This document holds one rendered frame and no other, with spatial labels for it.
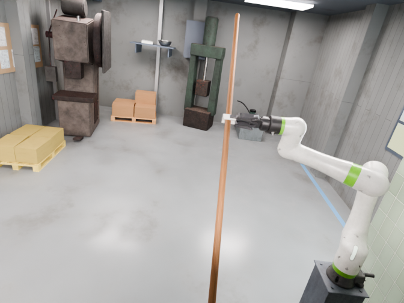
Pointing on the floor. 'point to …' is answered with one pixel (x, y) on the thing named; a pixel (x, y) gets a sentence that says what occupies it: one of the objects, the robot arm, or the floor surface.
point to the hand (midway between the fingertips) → (228, 119)
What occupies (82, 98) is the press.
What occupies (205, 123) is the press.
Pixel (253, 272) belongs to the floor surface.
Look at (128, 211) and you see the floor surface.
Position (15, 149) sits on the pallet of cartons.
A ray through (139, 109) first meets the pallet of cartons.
